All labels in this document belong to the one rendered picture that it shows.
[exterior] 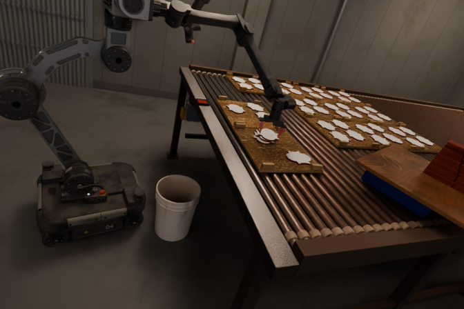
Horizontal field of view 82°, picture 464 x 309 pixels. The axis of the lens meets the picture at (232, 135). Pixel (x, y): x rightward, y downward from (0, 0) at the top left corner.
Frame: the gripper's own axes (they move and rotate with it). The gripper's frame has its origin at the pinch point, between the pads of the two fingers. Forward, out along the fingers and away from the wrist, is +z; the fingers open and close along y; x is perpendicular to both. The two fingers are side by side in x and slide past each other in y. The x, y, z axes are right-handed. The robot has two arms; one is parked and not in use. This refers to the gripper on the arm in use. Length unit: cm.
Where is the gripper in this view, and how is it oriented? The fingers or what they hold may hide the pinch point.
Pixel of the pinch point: (268, 134)
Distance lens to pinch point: 143.5
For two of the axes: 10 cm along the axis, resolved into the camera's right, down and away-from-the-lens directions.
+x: -0.8, 4.3, -9.0
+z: -2.2, 8.8, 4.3
